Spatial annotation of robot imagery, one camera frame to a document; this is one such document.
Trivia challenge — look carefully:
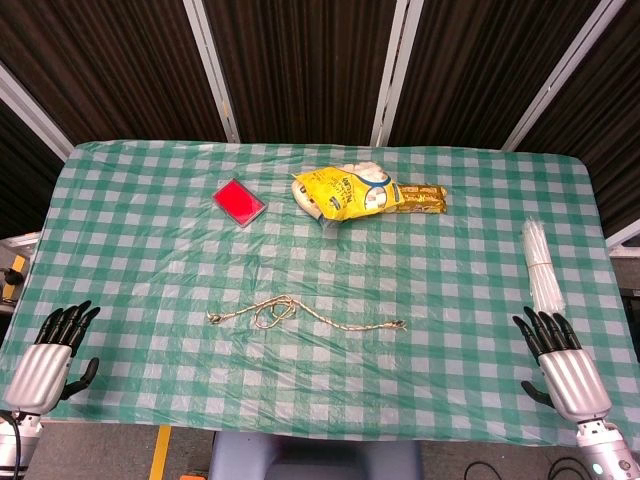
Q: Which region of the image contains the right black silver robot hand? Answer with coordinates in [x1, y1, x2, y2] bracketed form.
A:
[512, 306, 614, 425]

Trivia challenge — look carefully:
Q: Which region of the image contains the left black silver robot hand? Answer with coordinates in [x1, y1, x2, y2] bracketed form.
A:
[3, 299, 101, 416]

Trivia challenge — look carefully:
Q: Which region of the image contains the beige braided rope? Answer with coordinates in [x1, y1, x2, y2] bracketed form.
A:
[206, 294, 409, 332]

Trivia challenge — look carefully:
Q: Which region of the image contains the yellow black device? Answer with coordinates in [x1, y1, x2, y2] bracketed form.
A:
[0, 253, 30, 307]

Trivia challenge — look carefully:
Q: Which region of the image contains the white straw bundle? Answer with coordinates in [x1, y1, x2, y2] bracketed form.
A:
[521, 217, 567, 316]

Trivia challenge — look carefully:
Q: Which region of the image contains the gold cracker package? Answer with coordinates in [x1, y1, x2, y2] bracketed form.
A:
[389, 183, 448, 214]

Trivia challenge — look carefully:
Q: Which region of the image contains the green white checkered tablecloth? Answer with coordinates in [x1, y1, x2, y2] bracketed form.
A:
[0, 139, 640, 449]

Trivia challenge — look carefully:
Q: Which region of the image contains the red flat plastic box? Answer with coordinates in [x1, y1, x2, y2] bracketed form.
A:
[211, 178, 267, 229]

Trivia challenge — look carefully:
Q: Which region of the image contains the blue grey robot torso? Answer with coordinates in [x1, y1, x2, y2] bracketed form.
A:
[207, 432, 424, 480]

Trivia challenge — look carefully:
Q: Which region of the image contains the yellow snack bag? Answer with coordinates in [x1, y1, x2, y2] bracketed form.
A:
[291, 163, 405, 226]

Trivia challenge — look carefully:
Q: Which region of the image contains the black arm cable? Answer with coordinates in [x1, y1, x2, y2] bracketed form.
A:
[0, 410, 24, 480]

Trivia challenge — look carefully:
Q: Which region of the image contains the black floor cable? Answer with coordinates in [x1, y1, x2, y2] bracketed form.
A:
[546, 458, 577, 480]
[462, 460, 507, 480]

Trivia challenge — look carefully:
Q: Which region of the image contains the white metal frame post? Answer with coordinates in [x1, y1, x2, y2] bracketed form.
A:
[182, 0, 242, 144]
[605, 218, 640, 251]
[0, 62, 74, 161]
[371, 0, 425, 147]
[502, 0, 629, 152]

